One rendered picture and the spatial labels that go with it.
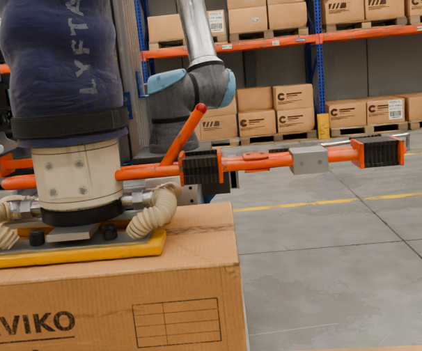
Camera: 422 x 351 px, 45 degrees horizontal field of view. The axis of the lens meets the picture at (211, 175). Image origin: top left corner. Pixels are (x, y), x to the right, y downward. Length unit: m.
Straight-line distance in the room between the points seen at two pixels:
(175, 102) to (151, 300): 0.72
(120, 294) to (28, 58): 0.44
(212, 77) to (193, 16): 0.20
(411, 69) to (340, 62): 1.29
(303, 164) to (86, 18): 0.49
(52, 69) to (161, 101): 0.58
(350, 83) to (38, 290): 9.01
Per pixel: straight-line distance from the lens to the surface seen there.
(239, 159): 1.04
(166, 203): 0.97
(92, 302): 0.93
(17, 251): 1.02
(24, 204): 1.11
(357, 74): 9.74
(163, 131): 1.49
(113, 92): 0.99
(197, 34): 1.59
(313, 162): 1.02
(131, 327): 0.94
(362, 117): 8.47
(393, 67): 9.92
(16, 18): 0.99
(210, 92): 1.52
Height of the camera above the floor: 1.27
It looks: 12 degrees down
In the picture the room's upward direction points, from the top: 6 degrees counter-clockwise
